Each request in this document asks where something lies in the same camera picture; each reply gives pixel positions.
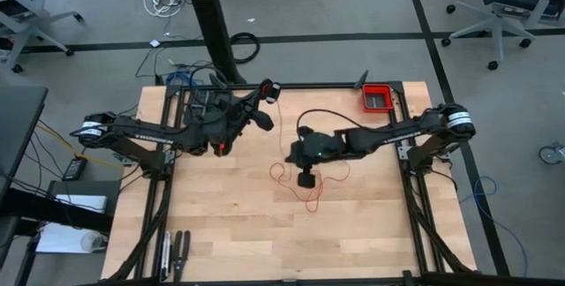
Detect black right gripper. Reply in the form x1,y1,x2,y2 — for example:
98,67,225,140
285,125,348,190

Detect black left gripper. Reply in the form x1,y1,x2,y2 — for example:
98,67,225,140
193,83,275,154

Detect thin red cord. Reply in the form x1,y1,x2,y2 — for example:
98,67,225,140
268,98,352,214

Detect black tool tray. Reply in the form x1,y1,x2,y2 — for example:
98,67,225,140
183,89,235,126

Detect red collapsible bin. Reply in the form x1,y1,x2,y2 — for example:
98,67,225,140
360,83,395,114

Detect black tower fan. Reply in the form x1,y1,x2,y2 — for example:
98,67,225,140
182,0,248,87

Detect black pliers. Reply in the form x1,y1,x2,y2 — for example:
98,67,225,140
170,230,192,283

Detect silver hand tool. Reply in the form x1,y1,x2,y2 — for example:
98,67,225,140
159,231,172,283

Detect black low shelf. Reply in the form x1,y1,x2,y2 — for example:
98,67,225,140
46,179,121,234

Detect black power adapter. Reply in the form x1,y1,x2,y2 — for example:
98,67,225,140
61,156,88,182

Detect white sheet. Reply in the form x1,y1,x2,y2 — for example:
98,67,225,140
55,194,109,215

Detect clear plastic cup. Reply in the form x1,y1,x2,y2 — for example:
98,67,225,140
79,231,107,252

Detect grey caster wheel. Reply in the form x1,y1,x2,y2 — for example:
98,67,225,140
538,141,565,166

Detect black desk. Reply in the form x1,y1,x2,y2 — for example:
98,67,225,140
0,85,49,269

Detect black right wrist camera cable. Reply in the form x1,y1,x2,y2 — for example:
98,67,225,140
295,108,367,133

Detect black clamp bracket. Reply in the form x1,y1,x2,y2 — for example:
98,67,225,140
207,72,229,90
352,69,370,89

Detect black coiled cable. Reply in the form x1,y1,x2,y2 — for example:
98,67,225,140
229,32,260,65

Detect blue cable bundle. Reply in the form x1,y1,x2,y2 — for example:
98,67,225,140
163,70,204,87

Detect thin black cables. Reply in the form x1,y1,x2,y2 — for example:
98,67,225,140
134,45,213,79

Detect long thin blue cable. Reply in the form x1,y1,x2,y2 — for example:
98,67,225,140
458,175,530,277

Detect yellow cable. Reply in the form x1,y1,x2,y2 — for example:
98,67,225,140
34,122,124,170

